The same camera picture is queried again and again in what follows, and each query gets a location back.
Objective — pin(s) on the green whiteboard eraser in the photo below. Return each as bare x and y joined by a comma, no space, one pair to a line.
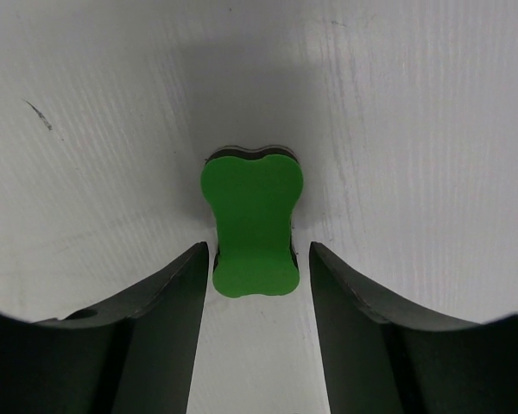
252,194

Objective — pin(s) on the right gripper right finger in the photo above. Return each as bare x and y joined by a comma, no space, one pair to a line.
382,353

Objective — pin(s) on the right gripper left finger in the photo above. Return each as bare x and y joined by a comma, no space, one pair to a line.
131,353

